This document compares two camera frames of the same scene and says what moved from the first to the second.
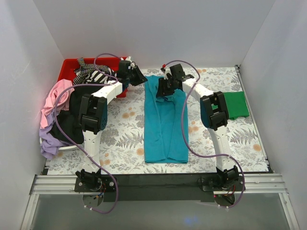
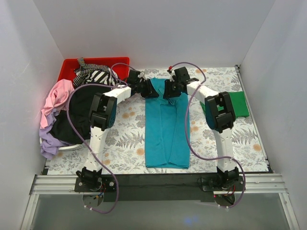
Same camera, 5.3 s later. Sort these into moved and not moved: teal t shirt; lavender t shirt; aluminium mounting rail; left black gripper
Moved: left black gripper
Not moved: lavender t shirt; aluminium mounting rail; teal t shirt
